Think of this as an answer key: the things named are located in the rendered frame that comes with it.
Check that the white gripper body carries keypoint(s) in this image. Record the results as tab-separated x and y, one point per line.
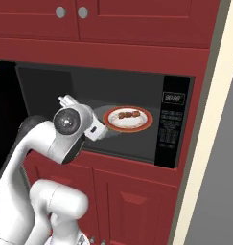
102	127

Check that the round grey cupboard knob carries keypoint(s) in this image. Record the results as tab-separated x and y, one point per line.
82	12
60	12
92	240
103	242

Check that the black microwave oven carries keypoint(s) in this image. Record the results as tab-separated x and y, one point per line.
172	134

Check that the white plate with red rim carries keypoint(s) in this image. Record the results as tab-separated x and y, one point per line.
143	122

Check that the black microwave door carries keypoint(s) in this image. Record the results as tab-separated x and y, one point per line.
4	111

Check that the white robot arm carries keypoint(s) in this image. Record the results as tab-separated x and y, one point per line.
18	191

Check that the red cupboard door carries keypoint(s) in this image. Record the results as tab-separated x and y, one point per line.
137	217
146	25
25	22
86	191

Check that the brown kebab skewer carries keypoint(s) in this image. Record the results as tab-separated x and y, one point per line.
129	114

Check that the red tall cupboard frame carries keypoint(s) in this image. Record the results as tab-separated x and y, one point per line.
121	57

